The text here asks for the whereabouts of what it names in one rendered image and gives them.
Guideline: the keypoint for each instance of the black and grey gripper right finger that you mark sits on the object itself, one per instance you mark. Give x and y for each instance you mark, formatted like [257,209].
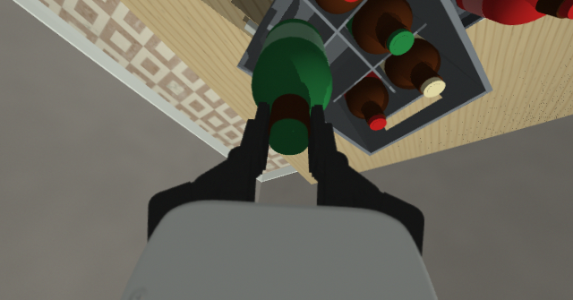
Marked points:
[339,185]

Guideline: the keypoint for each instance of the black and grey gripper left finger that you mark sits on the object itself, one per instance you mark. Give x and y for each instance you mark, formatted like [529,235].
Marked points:
[232,180]

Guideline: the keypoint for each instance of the dark grey tray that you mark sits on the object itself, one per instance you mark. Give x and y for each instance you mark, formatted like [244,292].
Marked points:
[468,19]

